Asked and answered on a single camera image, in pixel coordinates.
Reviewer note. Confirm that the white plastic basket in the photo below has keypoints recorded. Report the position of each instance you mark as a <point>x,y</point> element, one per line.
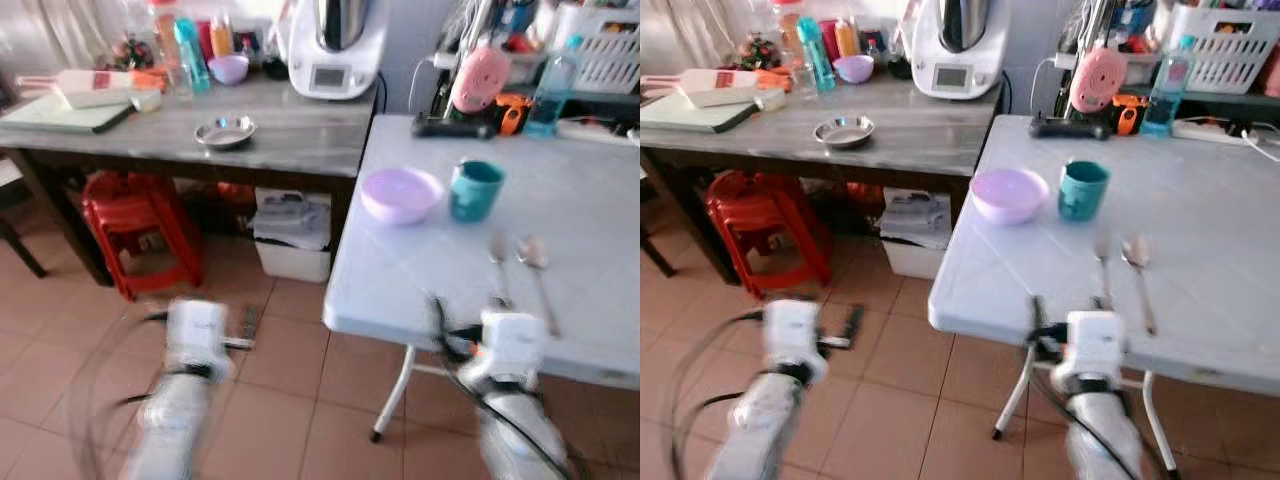
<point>1225,50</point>
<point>610,55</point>

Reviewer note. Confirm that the white folding table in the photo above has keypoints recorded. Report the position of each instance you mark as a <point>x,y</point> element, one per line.
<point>1180,240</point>
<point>560,230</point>

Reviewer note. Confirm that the white power strip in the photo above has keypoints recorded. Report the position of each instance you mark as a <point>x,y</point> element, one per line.
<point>1220,132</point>
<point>600,133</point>

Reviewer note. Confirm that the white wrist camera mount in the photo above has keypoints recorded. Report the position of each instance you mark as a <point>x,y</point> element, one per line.
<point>197,335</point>
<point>1095,348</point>
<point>512,345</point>
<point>795,335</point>

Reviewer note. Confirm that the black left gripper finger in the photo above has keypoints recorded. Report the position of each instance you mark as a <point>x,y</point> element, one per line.
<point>855,323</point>
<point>251,322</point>

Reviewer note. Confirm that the shallow steel dish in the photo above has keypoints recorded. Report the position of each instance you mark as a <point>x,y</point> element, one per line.
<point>843,132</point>
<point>225,132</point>

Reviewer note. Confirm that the white roll with red label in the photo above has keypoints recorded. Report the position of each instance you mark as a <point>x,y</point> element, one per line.
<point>90,86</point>
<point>715,86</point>

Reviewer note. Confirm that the small flower ornament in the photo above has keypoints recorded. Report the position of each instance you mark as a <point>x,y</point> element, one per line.
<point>757,52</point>
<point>132,53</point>

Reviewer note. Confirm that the metal spoon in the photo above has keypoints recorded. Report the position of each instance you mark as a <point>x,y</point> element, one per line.
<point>532,252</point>
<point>1135,252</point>

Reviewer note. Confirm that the teal plastic bottle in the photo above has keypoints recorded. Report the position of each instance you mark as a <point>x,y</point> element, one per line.
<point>816,58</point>
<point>193,58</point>

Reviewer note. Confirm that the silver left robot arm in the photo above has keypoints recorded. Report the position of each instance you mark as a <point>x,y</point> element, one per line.
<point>170,425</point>
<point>762,425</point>

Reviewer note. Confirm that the white kitchen machine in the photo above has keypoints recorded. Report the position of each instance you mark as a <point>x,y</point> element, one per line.
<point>335,60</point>
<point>955,60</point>

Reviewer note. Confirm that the clear bottle with orange cap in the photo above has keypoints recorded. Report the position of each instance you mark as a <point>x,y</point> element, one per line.
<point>166,45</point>
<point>790,40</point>

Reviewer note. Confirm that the small purple bowl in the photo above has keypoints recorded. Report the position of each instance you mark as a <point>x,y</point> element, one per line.
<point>854,70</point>
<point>229,70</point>

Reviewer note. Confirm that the orange and black tool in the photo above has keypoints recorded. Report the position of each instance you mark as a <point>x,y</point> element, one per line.
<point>1128,114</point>
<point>512,114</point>

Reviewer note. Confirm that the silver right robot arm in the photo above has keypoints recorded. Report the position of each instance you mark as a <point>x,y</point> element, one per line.
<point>1105,435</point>
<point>520,430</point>

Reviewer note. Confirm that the red plastic stool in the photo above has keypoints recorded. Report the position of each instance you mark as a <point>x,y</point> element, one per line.
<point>765,215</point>
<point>140,215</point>

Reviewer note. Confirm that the clear blue water bottle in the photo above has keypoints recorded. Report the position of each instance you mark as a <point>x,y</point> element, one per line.
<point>1168,95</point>
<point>550,95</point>

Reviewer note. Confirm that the metal fork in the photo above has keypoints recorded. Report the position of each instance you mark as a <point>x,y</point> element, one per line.
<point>499,255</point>
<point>1103,258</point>

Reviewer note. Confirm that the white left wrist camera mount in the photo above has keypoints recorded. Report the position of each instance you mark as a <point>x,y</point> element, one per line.
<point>197,335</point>
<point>795,335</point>

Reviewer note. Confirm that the large purple plastic bowl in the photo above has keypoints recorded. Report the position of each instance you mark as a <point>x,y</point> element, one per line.
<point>402,195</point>
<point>1010,195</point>

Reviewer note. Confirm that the pink round appliance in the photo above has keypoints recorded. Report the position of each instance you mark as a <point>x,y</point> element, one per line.
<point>1098,80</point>
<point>479,80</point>

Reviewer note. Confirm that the black flat device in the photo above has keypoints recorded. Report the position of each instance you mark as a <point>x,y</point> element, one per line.
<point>1068,128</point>
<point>452,127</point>

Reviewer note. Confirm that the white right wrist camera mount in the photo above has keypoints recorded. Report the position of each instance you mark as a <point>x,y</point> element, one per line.
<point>512,345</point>
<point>1095,348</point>

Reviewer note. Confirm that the pale green cutting board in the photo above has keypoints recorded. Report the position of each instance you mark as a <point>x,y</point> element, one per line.
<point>60,113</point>
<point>690,113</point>

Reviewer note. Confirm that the teal cup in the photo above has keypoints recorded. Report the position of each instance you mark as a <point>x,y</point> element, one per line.
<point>475,192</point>
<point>1082,192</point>

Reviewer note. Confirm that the white box with newspapers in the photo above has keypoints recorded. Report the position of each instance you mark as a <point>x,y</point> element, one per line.
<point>293,235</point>
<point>915,235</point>

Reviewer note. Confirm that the grey marble top table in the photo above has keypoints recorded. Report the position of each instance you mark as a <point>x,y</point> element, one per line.
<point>920,135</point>
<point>300,135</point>

